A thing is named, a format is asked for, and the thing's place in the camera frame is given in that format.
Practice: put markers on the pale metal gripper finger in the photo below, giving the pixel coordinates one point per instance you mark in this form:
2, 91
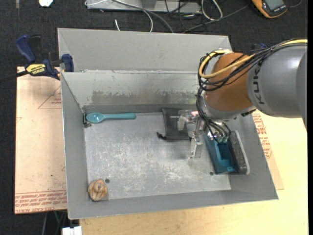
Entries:
183, 121
196, 152

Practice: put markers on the grey metal bin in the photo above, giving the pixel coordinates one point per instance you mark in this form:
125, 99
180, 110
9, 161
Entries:
137, 155

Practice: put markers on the grey flat sponge block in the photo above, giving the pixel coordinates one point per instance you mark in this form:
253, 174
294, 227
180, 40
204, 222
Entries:
239, 153

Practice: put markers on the brown cardboard board red print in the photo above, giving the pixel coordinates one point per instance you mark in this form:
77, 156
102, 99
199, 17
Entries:
39, 143

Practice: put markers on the orange-brown round toy pumpkin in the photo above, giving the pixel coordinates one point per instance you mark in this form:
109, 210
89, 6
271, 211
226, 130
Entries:
97, 190

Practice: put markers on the light blue plastic spoon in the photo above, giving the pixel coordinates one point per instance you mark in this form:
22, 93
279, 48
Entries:
107, 116

